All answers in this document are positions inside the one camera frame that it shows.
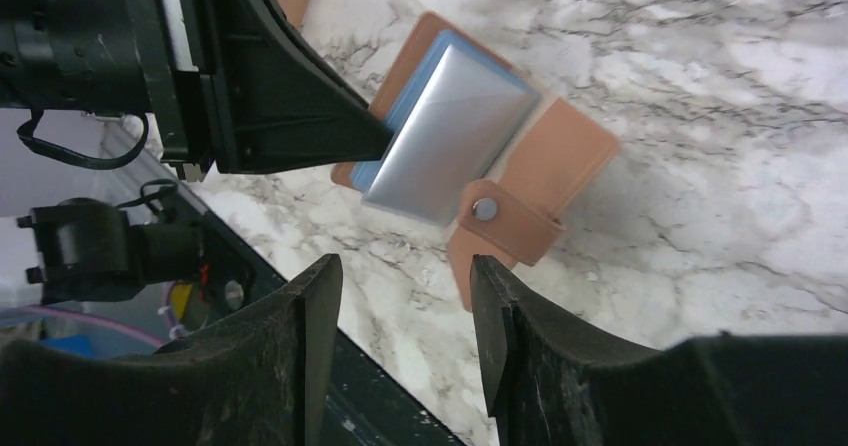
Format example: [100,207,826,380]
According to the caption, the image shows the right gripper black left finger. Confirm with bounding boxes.
[1,254,343,445]

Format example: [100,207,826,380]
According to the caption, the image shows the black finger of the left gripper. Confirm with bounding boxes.
[201,0,392,174]

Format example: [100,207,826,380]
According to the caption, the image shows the tan leather card holder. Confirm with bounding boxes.
[331,12,619,305]

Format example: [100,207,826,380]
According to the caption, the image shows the silver credit card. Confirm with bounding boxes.
[362,44,540,226]

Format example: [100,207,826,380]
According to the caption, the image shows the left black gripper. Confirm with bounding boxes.
[1,0,212,170]

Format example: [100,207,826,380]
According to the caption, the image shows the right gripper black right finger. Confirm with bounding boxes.
[470,255,847,445]

